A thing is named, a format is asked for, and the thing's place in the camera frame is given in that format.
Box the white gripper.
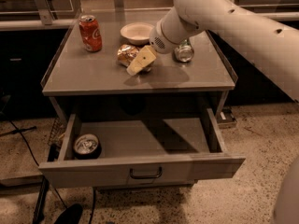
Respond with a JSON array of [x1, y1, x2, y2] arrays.
[[126, 21, 177, 76]]

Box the orange can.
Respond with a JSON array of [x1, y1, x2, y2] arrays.
[[117, 45, 151, 73]]

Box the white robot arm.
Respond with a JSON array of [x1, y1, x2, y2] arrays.
[[162, 0, 299, 224]]

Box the green soda can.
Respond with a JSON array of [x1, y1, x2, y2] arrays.
[[174, 39, 194, 63]]

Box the red soda can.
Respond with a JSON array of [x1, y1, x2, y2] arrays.
[[78, 15, 102, 52]]

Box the grey open top drawer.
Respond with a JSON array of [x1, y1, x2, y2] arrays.
[[39, 108, 245, 189]]

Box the black can in drawer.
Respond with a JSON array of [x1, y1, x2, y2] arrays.
[[72, 133, 102, 160]]

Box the white bowl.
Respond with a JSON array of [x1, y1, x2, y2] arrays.
[[121, 22, 153, 46]]

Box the grey metal cabinet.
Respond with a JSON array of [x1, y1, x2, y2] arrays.
[[40, 8, 239, 129]]

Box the small box on floor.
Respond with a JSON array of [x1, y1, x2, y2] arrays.
[[217, 107, 236, 129]]

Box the black foot on floor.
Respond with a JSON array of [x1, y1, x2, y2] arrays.
[[54, 203, 83, 224]]

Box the black drawer handle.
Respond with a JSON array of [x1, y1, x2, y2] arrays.
[[129, 167, 163, 180]]

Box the black floor cable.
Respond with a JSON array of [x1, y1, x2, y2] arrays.
[[0, 110, 68, 210]]

